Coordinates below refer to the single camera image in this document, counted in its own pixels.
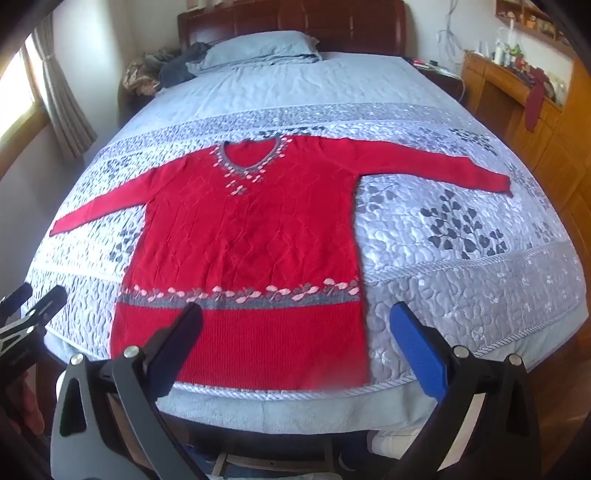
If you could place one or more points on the wooden wall shelf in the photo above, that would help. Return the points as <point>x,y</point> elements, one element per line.
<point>531,21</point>

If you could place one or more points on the wooden framed window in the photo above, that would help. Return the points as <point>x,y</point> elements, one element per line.
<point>16,97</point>

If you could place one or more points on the dark wooden headboard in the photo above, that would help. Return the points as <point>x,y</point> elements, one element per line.
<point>323,21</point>

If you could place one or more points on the white bottle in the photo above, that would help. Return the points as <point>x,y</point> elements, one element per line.
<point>500,46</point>

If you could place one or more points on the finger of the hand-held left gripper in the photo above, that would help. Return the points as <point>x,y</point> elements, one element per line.
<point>48,304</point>
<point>18,297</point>

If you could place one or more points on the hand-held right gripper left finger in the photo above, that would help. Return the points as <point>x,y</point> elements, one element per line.
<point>184,330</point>

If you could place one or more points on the dark blue clothes pile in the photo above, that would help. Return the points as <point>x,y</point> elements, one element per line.
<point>182,64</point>

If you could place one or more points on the grey leaf-print quilted bedspread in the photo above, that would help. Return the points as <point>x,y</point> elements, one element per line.
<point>438,138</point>

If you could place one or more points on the person's left forearm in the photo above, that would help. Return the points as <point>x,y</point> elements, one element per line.
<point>32,410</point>

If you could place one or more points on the wooden cabinet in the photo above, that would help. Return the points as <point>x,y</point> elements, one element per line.
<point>554,152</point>

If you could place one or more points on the dark red hanging cloth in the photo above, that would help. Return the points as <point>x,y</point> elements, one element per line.
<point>535,97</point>

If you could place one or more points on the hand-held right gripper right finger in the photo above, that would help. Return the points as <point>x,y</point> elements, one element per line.
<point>415,341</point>

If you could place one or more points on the red knitted sweater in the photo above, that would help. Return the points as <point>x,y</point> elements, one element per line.
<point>240,230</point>

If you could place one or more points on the beige curtain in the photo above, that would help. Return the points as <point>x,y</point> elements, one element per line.
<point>64,92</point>

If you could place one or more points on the floral patterned cloth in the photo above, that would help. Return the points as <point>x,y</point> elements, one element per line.
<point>141,76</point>

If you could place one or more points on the light blue pillow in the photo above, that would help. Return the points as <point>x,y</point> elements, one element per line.
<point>258,50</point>

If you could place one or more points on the dark wooden nightstand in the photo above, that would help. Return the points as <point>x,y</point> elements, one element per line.
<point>438,78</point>

